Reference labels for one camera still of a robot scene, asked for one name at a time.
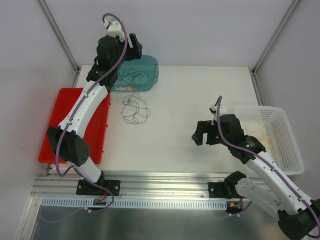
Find multicolour wire bundle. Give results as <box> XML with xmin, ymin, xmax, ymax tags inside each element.
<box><xmin>120</xmin><ymin>92</ymin><xmax>151</xmax><ymax>125</ymax></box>

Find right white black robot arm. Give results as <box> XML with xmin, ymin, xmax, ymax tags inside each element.
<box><xmin>191</xmin><ymin>114</ymin><xmax>320</xmax><ymax>240</ymax></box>

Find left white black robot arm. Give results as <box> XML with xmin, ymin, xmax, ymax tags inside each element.
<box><xmin>46</xmin><ymin>33</ymin><xmax>143</xmax><ymax>195</ymax></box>

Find teal plastic tub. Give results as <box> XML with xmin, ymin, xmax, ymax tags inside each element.
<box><xmin>111</xmin><ymin>55</ymin><xmax>159</xmax><ymax>92</ymax></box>

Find white perforated plastic basket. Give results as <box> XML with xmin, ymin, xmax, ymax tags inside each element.
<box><xmin>234</xmin><ymin>106</ymin><xmax>305</xmax><ymax>176</ymax></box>

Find red plastic tray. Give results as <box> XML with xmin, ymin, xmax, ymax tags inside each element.
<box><xmin>38</xmin><ymin>88</ymin><xmax>111</xmax><ymax>164</ymax></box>

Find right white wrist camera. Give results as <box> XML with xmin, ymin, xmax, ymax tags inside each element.
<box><xmin>209</xmin><ymin>105</ymin><xmax>228</xmax><ymax>126</ymax></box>

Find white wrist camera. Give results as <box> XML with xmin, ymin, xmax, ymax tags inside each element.
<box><xmin>209</xmin><ymin>105</ymin><xmax>228</xmax><ymax>126</ymax></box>
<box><xmin>102</xmin><ymin>20</ymin><xmax>125</xmax><ymax>43</ymax></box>

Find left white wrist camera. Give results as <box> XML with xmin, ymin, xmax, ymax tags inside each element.
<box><xmin>102</xmin><ymin>20</ymin><xmax>125</xmax><ymax>43</ymax></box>

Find left aluminium frame post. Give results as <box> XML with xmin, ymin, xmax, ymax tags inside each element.
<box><xmin>36</xmin><ymin>0</ymin><xmax>80</xmax><ymax>73</ymax></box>

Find aluminium frame post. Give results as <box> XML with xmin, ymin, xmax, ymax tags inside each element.
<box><xmin>251</xmin><ymin>0</ymin><xmax>302</xmax><ymax>77</ymax></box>
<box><xmin>36</xmin><ymin>0</ymin><xmax>80</xmax><ymax>73</ymax></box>

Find aluminium mounting rail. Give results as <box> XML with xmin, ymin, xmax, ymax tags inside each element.
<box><xmin>30</xmin><ymin>171</ymin><xmax>301</xmax><ymax>201</ymax></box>

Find white slotted cable duct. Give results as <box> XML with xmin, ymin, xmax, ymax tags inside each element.
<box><xmin>41</xmin><ymin>197</ymin><xmax>227</xmax><ymax>211</ymax></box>

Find right aluminium frame post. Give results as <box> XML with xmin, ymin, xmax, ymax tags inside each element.
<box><xmin>251</xmin><ymin>0</ymin><xmax>302</xmax><ymax>77</ymax></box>

